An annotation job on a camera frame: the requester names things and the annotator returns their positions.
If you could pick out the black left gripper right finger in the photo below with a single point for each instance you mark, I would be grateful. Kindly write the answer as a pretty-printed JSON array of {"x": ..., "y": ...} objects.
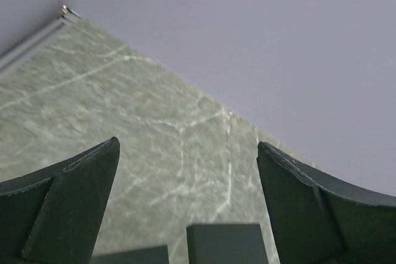
[{"x": 318, "y": 218}]

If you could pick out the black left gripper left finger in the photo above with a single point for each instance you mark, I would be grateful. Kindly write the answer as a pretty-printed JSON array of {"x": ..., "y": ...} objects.
[{"x": 53, "y": 215}]

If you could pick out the black network switch box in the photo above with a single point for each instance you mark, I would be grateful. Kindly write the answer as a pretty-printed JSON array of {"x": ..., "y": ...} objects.
[{"x": 226, "y": 244}]

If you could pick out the aluminium rail on table edge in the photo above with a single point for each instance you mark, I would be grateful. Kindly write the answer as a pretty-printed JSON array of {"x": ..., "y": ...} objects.
[{"x": 27, "y": 48}]

